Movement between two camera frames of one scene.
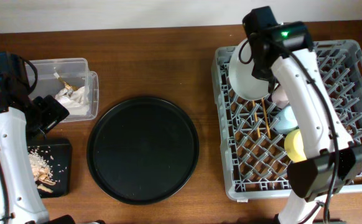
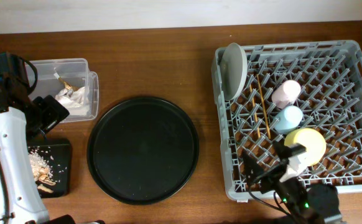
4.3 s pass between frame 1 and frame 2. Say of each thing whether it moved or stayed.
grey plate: moved
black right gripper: moved
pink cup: stayed
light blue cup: stayed
